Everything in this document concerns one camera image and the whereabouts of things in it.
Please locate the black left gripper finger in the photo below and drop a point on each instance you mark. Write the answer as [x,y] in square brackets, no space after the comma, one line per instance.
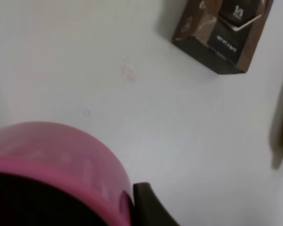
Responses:
[148,210]

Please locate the pink toy saucepan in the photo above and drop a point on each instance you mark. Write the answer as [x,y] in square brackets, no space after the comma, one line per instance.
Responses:
[71,160]

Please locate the brown coffee capsule box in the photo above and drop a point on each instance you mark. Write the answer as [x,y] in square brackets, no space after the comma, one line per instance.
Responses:
[222,34]

